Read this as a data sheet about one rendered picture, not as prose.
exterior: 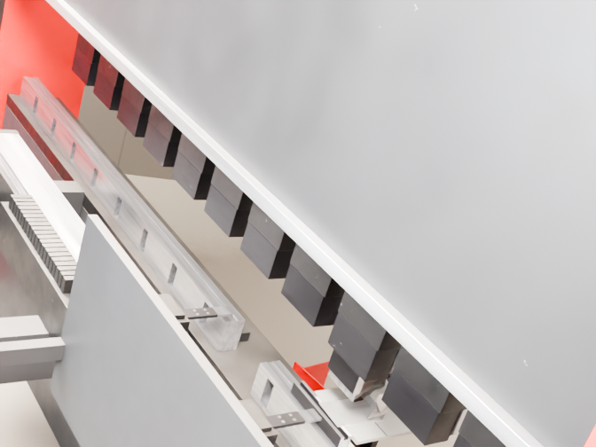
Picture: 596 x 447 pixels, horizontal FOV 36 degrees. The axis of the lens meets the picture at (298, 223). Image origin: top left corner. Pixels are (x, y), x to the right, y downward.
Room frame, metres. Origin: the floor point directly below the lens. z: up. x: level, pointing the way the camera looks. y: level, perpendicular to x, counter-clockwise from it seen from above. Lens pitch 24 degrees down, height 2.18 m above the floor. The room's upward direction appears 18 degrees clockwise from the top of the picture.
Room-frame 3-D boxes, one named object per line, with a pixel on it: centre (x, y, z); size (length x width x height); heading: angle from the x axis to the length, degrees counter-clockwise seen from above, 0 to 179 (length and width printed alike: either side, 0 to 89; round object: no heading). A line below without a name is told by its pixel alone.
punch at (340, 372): (1.72, -0.20, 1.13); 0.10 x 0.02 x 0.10; 40
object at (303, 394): (1.74, -0.18, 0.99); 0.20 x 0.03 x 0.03; 40
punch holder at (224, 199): (2.16, 0.17, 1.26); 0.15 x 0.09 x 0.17; 40
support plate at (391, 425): (1.82, -0.31, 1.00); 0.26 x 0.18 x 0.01; 130
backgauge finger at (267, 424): (1.63, -0.07, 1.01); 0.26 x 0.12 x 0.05; 130
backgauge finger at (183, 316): (1.94, 0.20, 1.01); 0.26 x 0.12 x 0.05; 130
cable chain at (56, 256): (2.05, 0.60, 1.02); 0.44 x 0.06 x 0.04; 40
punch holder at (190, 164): (2.31, 0.30, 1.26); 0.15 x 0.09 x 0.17; 40
